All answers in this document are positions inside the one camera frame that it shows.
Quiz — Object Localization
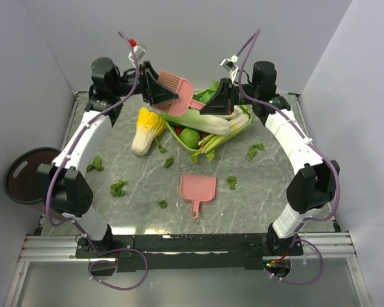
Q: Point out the green celery stalks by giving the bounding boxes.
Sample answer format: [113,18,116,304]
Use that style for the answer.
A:
[191,130,241,164]

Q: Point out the pink dustpan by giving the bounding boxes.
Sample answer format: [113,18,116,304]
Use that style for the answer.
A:
[179,173,217,219]

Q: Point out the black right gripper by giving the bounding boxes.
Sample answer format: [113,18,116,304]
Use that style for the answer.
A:
[200,77,259,116]

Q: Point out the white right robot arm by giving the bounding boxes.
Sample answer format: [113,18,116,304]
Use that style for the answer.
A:
[200,56,340,255]

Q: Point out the green plastic basket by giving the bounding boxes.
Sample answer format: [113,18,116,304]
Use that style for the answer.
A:
[161,106,252,156]

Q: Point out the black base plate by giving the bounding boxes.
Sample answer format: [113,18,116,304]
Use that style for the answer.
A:
[76,233,303,272]

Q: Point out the aluminium rail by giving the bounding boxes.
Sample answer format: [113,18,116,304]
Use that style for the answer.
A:
[18,232,357,262]

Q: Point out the pink hand brush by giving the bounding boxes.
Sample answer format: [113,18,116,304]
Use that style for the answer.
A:
[154,69,205,117]

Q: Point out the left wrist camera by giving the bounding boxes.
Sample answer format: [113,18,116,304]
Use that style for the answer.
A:
[128,38,147,62]

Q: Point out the green round cabbage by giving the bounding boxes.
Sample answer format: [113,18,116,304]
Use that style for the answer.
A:
[179,128,200,150]

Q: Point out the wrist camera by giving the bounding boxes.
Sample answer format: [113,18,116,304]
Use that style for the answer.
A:
[128,38,147,62]
[220,54,239,83]

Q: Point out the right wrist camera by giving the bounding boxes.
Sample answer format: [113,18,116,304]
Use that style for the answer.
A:
[220,54,239,83]

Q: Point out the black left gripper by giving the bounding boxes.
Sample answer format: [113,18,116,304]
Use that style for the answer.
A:
[112,61,179,106]

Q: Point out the brown round bin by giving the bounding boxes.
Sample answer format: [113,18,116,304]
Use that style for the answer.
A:
[3,147,61,214]

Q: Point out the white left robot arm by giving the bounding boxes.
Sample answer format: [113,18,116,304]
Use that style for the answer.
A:
[37,57,178,257]

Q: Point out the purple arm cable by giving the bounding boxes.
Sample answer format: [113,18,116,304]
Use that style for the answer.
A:
[44,30,150,290]
[235,29,341,285]

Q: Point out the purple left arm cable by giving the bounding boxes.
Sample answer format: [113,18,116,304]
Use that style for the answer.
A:
[44,30,150,290]

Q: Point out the large green napa cabbage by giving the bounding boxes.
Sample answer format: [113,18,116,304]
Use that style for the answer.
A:
[161,109,230,136]

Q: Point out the yellow napa cabbage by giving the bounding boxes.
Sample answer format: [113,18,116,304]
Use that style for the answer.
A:
[131,107,166,156]

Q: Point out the green bok choy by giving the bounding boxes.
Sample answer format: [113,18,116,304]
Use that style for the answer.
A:
[193,80,249,120]

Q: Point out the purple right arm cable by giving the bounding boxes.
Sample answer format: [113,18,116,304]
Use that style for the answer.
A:
[235,29,341,285]

